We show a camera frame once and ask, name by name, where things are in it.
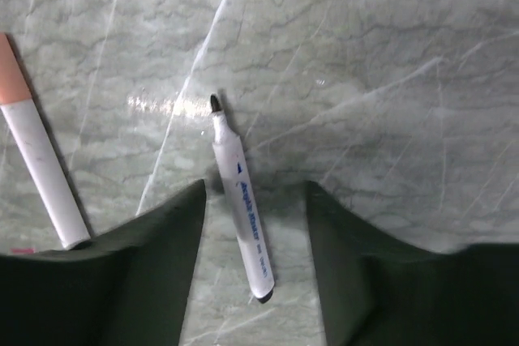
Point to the white marker black tip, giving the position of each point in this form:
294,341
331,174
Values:
236,181

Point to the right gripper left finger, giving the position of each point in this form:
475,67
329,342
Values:
128,286

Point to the white pen orange cap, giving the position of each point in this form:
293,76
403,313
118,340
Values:
25,124

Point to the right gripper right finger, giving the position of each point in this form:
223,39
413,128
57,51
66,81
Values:
375,289

